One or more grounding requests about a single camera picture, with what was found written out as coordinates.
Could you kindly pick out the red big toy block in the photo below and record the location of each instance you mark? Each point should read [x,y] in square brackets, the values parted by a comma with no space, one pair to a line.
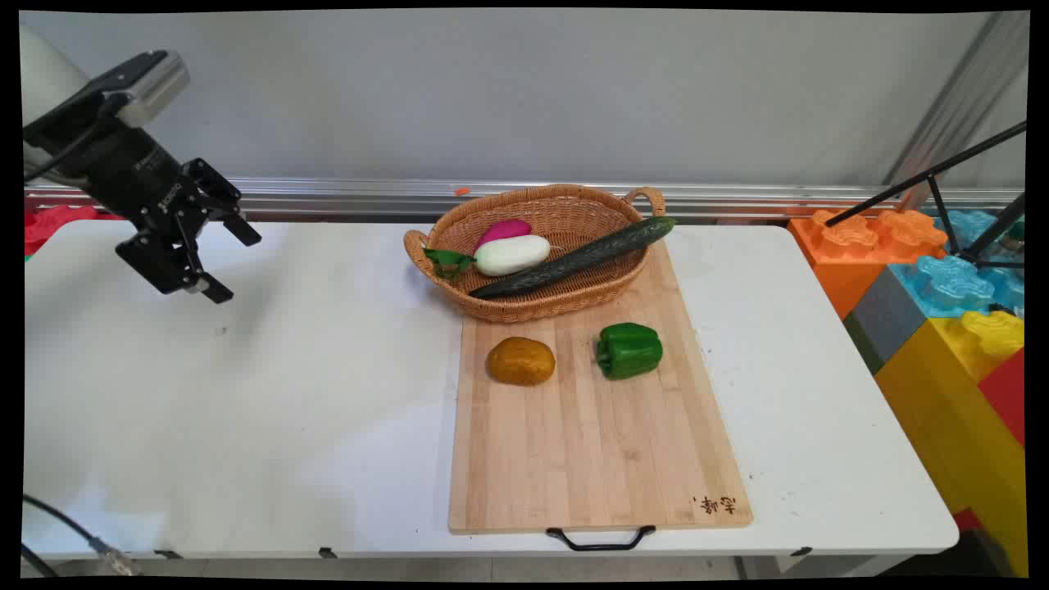
[1008,393]

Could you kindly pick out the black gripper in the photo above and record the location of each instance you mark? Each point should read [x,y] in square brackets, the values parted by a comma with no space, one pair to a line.
[123,168]

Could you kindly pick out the orange big toy block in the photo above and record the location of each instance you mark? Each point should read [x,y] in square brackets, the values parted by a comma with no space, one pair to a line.
[836,262]

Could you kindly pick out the white radish with green leaves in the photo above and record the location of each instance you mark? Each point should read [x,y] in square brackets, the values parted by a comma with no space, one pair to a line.
[512,255]

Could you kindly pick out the yellow big toy block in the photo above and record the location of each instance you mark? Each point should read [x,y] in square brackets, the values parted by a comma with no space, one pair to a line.
[951,410]

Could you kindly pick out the black tripod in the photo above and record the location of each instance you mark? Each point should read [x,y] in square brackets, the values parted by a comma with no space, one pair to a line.
[934,174]

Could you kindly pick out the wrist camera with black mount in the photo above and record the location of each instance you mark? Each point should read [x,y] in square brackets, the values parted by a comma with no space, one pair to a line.
[147,86]

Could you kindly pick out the pink purple vegetable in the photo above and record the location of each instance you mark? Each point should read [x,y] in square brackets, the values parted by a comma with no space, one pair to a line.
[504,230]

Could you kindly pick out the brown potato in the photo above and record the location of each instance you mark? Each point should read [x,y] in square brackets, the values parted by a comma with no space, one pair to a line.
[521,361]

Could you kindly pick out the red toy block with studs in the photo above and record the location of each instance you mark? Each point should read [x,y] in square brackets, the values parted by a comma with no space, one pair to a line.
[53,223]

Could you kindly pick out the green bell pepper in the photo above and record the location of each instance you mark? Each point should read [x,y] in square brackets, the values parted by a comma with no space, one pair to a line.
[631,351]

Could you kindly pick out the wooden cutting board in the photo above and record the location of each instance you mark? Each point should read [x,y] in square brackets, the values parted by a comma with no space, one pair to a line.
[590,442]

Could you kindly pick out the blue big toy block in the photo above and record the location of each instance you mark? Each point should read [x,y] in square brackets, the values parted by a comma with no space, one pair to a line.
[951,283]

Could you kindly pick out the long dark green cucumber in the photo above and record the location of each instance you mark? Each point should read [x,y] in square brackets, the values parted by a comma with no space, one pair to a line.
[574,258]

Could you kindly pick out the grey big toy block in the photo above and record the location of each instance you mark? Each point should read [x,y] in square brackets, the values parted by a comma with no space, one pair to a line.
[885,315]

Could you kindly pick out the woven wicker basket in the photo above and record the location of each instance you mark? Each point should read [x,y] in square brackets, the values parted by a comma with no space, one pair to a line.
[565,213]

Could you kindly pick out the aluminium rail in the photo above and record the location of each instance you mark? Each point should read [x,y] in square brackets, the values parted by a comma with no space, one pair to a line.
[328,197]

